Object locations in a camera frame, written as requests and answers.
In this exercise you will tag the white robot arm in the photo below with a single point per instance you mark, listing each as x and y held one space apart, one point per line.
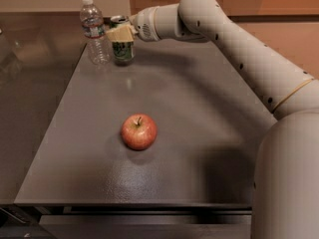
286 178

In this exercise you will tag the red apple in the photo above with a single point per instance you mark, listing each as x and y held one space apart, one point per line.
139 131

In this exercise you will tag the green soda can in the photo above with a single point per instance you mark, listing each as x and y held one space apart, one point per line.
123 52

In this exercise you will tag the clear plastic water bottle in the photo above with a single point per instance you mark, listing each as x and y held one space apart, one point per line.
93 25

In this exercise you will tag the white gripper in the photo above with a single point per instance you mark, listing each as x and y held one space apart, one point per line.
143 24

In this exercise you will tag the dark table drawer front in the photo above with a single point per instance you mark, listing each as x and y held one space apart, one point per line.
129 227

